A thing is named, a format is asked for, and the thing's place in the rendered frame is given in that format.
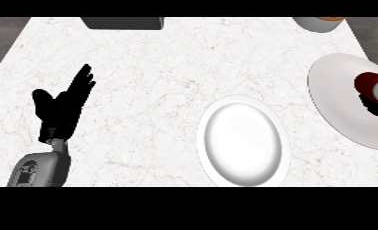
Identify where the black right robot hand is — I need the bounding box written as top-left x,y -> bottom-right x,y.
357,93 -> 378,118

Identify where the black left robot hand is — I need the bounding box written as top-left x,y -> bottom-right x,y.
31,63 -> 97,144

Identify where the dark red can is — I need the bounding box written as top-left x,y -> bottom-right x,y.
353,71 -> 378,102

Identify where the pale grey round plate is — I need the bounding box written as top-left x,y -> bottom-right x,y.
306,52 -> 378,150

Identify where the white oval plate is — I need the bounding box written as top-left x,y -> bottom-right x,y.
195,94 -> 292,188

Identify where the grey bowl with orange content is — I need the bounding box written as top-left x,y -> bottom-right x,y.
291,17 -> 347,34

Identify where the dark grey box appliance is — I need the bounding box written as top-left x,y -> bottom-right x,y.
80,17 -> 167,31

